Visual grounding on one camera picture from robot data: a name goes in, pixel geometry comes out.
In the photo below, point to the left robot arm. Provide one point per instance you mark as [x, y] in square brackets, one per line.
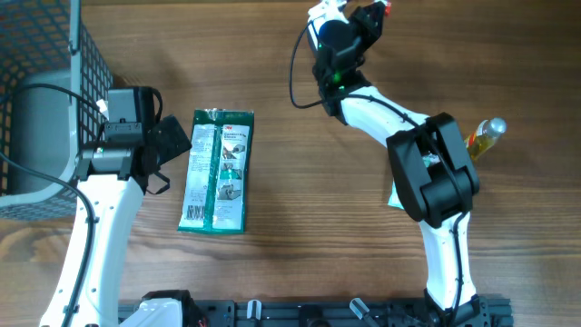
[113, 174]

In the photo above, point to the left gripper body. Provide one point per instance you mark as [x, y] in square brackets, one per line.
[169, 140]

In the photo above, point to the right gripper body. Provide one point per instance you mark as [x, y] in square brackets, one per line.
[365, 35]

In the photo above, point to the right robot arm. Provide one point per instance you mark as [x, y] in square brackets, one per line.
[434, 177]

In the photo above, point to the teal snack packet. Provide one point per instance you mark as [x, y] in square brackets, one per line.
[394, 200]

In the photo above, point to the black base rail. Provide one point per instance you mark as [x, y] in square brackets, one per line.
[401, 312]

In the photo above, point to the yellow liquid bottle silver cap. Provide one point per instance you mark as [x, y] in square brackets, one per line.
[485, 136]

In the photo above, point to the green sponge package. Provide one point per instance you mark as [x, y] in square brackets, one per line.
[214, 200]

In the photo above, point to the grey plastic mesh basket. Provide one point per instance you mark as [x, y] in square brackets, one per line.
[52, 74]

